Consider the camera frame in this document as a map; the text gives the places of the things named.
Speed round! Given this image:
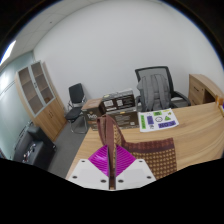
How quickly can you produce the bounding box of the white sticker sheet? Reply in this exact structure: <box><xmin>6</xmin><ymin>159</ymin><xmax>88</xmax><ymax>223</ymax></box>
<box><xmin>137</xmin><ymin>107</ymin><xmax>180</xmax><ymax>134</ymax></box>

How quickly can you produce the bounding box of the small dark printed box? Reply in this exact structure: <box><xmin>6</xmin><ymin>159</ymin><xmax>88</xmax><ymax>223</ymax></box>
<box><xmin>99</xmin><ymin>88</ymin><xmax>137</xmax><ymax>115</ymax></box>

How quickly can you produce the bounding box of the brown patterned towel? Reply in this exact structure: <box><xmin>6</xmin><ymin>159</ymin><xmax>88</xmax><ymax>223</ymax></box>
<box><xmin>96</xmin><ymin>114</ymin><xmax>178</xmax><ymax>191</ymax></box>

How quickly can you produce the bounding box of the black visitor chair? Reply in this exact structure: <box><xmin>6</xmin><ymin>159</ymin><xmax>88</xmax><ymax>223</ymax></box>
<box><xmin>64</xmin><ymin>82</ymin><xmax>89</xmax><ymax>135</ymax></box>

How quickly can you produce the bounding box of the wooden cabinet with glass doors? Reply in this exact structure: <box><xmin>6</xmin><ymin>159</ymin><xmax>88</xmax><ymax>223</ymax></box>
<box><xmin>14</xmin><ymin>60</ymin><xmax>68</xmax><ymax>143</ymax></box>

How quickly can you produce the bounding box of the grey backpack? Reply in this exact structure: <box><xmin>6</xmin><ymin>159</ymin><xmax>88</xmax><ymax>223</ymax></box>
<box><xmin>136</xmin><ymin>73</ymin><xmax>173</xmax><ymax>113</ymax></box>

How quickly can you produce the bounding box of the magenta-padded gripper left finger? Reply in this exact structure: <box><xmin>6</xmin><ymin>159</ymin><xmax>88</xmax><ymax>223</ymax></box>
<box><xmin>67</xmin><ymin>144</ymin><xmax>111</xmax><ymax>190</ymax></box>

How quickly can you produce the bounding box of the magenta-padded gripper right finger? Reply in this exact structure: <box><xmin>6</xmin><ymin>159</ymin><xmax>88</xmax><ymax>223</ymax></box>
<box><xmin>114</xmin><ymin>144</ymin><xmax>157</xmax><ymax>191</ymax></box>

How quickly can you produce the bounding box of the ceiling light strip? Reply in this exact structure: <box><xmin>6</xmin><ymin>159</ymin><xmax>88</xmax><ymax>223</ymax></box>
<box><xmin>0</xmin><ymin>39</ymin><xmax>17</xmax><ymax>66</ymax></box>

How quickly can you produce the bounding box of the black mesh office chair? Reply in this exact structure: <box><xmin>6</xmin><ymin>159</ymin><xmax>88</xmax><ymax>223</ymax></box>
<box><xmin>134</xmin><ymin>65</ymin><xmax>192</xmax><ymax>113</ymax></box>

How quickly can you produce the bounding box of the black sofa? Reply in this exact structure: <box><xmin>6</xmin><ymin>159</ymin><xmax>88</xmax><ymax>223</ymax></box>
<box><xmin>12</xmin><ymin>124</ymin><xmax>58</xmax><ymax>171</ymax></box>

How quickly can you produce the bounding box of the low wooden drawer cabinet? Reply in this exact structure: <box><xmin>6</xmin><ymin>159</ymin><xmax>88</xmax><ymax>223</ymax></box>
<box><xmin>188</xmin><ymin>73</ymin><xmax>224</xmax><ymax>108</ymax></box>

